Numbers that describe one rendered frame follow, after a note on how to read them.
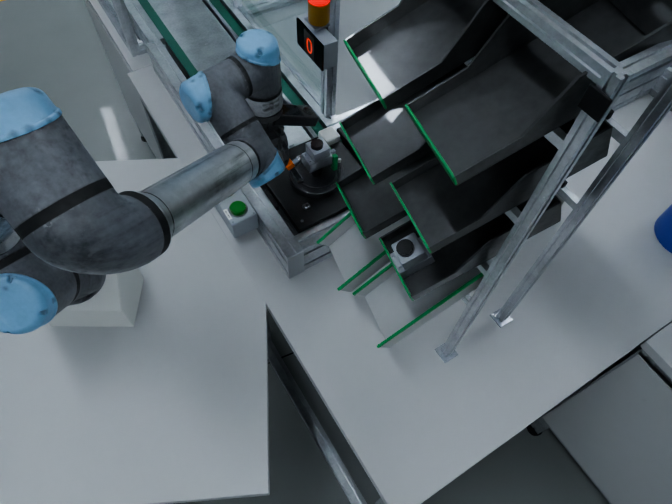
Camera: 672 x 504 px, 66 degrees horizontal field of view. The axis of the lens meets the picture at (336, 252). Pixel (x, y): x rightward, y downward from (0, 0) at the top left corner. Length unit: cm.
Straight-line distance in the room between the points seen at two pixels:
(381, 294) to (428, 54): 54
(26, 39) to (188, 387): 286
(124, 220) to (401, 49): 43
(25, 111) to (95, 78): 267
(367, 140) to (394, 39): 18
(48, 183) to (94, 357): 73
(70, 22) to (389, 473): 325
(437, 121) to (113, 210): 41
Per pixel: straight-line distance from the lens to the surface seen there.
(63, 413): 129
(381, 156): 86
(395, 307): 108
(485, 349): 128
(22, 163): 64
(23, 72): 351
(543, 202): 74
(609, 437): 182
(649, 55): 66
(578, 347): 137
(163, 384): 124
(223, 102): 94
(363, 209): 99
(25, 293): 102
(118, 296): 121
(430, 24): 79
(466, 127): 69
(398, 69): 76
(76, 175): 64
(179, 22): 194
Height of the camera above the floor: 200
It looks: 59 degrees down
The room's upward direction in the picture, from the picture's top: 4 degrees clockwise
